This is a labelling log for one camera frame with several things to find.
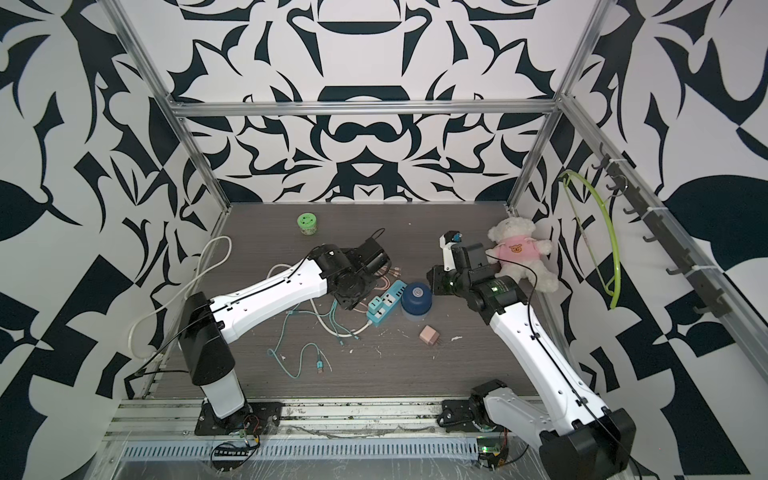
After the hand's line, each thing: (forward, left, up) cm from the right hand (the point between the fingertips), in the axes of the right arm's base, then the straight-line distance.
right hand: (431, 269), depth 77 cm
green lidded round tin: (+30, +40, -15) cm, 52 cm away
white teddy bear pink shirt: (+14, -31, -13) cm, 36 cm away
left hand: (-1, +16, -5) cm, 17 cm away
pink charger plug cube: (-10, 0, -19) cm, 21 cm away
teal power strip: (-3, +14, -15) cm, 21 cm away
